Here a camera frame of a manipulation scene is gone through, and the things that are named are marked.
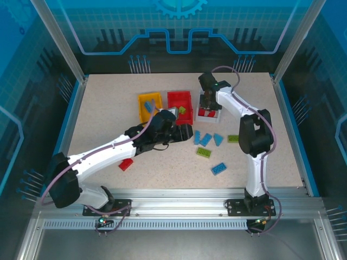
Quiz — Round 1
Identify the white plastic bin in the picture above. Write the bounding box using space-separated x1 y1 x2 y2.
195 89 222 124

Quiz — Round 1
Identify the red plastic bin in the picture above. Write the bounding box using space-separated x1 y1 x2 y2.
166 90 195 126

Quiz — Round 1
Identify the yellow plastic bin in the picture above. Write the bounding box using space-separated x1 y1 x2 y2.
137 92 164 124

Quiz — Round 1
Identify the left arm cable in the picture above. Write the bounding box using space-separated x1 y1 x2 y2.
40 99 166 206

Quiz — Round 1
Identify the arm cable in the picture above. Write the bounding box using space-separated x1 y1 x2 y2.
40 99 166 206
210 65 278 196

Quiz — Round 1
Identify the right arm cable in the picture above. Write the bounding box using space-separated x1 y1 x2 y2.
210 65 278 196

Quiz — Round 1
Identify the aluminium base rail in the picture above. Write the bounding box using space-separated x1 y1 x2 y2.
35 188 325 220

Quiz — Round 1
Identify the aluminium side rail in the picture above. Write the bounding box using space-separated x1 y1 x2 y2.
271 75 312 196
54 77 89 163

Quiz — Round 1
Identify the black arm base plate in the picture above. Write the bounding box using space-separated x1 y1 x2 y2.
226 199 277 217
82 199 133 217

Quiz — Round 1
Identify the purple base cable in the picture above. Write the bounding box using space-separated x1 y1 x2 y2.
93 199 133 236
248 194 282 236

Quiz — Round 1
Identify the slotted cable duct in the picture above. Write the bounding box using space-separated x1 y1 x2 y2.
43 219 257 231

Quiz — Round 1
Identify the aluminium frame post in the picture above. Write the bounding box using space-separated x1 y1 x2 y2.
30 0 89 83
272 0 327 83

